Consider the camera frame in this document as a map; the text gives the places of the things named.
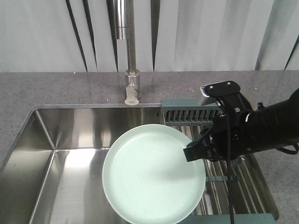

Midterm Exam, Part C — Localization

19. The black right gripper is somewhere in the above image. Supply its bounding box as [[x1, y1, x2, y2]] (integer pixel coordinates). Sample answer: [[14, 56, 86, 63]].
[[183, 114, 248, 162]]

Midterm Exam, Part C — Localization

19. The light green round plate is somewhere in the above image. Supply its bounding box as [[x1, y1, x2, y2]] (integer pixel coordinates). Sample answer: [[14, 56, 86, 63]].
[[102, 124, 206, 224]]

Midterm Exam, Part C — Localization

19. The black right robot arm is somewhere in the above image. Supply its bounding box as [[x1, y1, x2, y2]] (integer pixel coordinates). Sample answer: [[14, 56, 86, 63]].
[[183, 91, 299, 161]]

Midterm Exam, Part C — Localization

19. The teal metal dish rack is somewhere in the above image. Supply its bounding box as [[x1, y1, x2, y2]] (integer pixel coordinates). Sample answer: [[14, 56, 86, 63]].
[[161, 98, 279, 224]]

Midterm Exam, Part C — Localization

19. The stainless steel sink basin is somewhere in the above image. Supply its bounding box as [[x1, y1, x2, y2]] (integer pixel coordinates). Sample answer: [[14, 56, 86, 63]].
[[0, 104, 164, 224]]

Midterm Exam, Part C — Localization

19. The chrome kitchen faucet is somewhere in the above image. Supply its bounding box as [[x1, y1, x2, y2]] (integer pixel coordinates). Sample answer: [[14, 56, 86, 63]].
[[114, 0, 142, 106]]

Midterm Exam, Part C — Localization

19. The white pleated curtain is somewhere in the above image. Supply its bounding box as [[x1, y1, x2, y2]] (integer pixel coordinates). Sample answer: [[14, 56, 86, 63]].
[[0, 0, 299, 72]]

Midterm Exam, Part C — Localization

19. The black camera cable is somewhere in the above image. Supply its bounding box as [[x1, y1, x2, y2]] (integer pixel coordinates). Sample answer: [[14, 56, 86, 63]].
[[216, 100, 235, 224]]

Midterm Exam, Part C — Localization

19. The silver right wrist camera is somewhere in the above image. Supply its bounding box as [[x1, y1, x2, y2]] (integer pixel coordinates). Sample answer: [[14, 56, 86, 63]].
[[197, 83, 220, 105]]

